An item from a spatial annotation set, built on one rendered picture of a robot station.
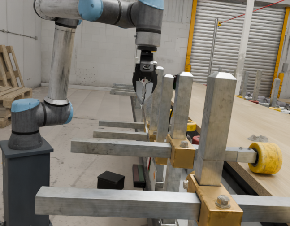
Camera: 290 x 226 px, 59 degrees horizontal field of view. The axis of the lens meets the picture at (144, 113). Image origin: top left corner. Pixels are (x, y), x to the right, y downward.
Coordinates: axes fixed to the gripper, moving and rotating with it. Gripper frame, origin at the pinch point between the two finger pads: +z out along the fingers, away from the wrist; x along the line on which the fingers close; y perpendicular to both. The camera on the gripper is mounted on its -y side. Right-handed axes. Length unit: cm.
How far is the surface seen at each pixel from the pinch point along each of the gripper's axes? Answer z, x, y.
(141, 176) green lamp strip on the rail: 30.7, -2.2, 3.0
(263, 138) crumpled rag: 9.8, -46.4, -4.0
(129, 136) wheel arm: 18.2, 3.2, 16.4
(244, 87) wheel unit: 4, -116, 162
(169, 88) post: -6.4, -8.5, -4.9
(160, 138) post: 12.0, -7.0, -4.9
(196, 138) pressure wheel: 10.3, -19.6, -7.1
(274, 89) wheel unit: -1, -115, 107
